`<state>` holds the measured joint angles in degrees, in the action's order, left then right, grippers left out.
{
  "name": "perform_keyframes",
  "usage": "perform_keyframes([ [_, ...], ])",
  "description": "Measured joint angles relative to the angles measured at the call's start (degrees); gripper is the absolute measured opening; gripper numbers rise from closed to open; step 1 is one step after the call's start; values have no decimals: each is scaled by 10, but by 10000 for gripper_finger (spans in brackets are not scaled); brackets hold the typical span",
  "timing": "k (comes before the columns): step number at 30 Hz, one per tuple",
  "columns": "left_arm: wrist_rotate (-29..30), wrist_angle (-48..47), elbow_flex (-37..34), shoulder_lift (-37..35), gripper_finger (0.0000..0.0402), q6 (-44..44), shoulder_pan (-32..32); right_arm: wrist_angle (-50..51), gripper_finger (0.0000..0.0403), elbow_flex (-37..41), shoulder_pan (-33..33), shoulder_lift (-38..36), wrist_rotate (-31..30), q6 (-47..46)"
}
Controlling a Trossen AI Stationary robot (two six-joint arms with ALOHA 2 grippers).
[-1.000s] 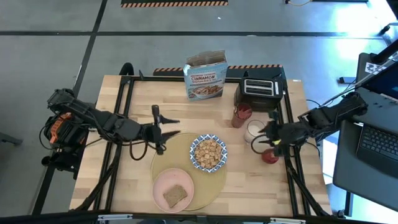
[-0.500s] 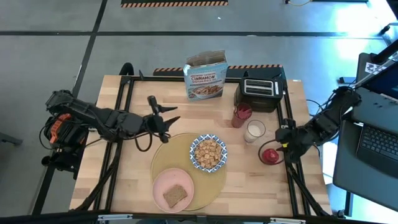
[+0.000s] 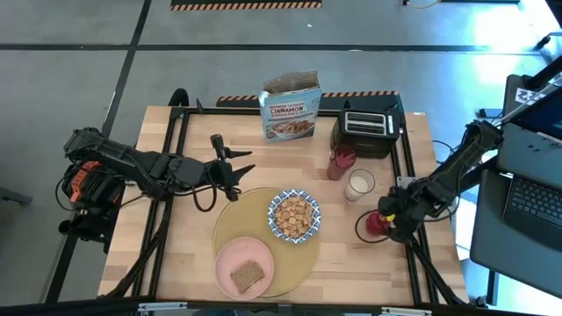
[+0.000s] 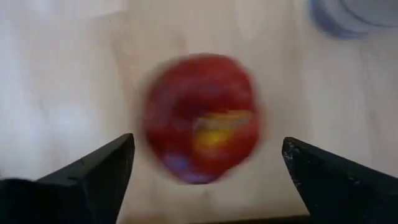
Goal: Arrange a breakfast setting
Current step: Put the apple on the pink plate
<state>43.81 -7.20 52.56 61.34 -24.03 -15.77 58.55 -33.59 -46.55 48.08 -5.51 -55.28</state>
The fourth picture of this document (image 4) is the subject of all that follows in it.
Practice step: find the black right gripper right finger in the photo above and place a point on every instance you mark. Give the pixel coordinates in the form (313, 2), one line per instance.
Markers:
(342, 193)

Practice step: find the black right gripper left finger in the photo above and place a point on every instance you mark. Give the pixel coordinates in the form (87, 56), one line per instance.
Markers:
(77, 193)

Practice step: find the clear glass of milk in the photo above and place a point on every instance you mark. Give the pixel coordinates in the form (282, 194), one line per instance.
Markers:
(351, 18)

